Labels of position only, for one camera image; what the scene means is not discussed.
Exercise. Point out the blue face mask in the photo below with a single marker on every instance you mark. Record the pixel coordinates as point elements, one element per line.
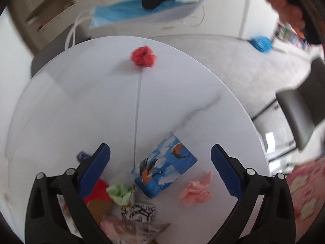
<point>119,11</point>

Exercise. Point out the pink clear plastic wrapper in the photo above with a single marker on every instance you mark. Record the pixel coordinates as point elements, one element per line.
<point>127,230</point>

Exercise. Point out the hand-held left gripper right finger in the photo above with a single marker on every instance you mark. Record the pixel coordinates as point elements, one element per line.
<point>226,172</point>

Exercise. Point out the grey chair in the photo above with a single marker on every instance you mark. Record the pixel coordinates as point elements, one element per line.
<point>302,111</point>
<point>50,58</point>

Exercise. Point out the red crumpled paper ball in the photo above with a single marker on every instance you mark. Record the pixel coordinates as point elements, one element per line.
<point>143,57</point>

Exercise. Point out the pink floral jacket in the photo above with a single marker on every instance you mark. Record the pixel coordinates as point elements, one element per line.
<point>307,195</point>

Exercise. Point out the person's right hand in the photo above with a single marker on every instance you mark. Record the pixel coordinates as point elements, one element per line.
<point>287,10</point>

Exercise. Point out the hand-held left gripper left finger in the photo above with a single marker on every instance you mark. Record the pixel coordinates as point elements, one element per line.
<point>95,172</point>

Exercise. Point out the black white patterned wrapper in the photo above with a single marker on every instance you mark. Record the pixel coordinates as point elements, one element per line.
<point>138,212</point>

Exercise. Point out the red and brown wrapper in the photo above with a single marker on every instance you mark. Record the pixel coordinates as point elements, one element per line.
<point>97,193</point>

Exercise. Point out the pink paper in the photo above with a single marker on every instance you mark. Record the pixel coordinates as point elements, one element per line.
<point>194,193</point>

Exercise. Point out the beige cabinet with niche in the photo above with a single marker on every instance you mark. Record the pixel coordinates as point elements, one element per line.
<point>38,12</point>

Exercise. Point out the blue bird print tissue packet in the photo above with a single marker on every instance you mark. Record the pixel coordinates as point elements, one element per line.
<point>162,167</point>

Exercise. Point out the small dark blue scrap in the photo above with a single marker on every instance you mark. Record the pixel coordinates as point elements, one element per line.
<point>82,156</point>

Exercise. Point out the blue fluffy duster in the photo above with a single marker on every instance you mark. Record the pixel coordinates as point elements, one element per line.
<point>261,43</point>

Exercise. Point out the green crumpled paper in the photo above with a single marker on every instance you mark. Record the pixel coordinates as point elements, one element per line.
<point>119,192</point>

